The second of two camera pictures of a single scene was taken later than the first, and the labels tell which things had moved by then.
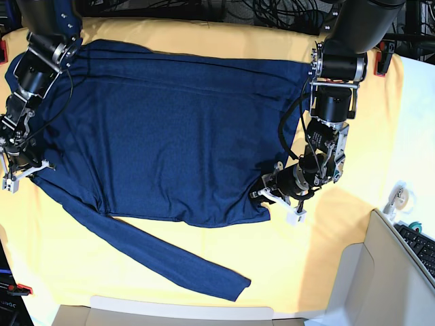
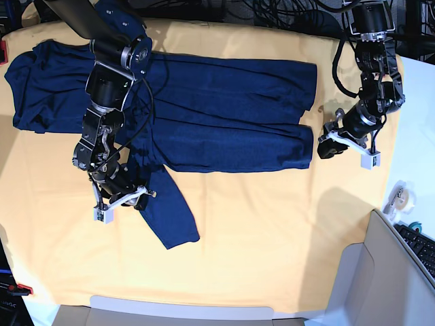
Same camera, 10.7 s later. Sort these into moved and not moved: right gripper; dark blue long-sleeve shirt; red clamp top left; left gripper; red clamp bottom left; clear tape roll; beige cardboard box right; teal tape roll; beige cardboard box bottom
Moved: dark blue long-sleeve shirt; left gripper; right gripper
Not moved: red clamp bottom left; beige cardboard box bottom; red clamp top left; teal tape roll; beige cardboard box right; clear tape roll
